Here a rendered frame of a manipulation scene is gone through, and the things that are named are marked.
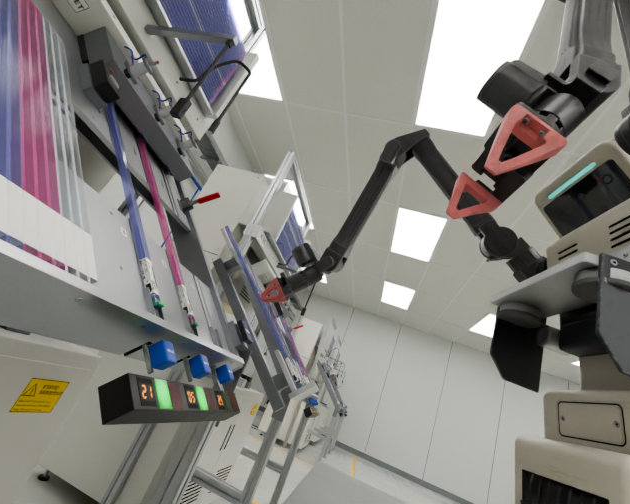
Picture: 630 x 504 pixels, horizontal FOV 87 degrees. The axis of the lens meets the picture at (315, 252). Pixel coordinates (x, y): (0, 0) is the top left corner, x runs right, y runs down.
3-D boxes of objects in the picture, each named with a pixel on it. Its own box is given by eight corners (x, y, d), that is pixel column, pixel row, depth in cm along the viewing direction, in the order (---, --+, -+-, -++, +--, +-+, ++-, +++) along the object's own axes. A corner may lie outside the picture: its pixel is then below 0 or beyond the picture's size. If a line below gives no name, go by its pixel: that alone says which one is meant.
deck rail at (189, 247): (216, 380, 71) (243, 367, 72) (213, 379, 69) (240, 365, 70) (152, 160, 103) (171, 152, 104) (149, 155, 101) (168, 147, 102)
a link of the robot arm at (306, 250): (334, 263, 97) (343, 265, 105) (317, 231, 100) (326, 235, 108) (301, 283, 100) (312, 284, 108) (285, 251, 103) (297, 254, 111)
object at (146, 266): (154, 311, 46) (164, 306, 46) (148, 308, 44) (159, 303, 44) (106, 98, 68) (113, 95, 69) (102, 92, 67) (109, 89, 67)
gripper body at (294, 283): (277, 273, 99) (299, 263, 100) (281, 284, 108) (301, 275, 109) (286, 292, 96) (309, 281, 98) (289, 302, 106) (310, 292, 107)
